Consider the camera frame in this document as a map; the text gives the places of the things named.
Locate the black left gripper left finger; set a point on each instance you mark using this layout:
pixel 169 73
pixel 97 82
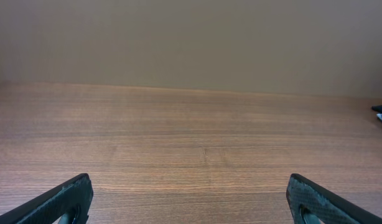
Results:
pixel 68 202

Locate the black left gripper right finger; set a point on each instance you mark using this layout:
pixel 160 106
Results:
pixel 310 203

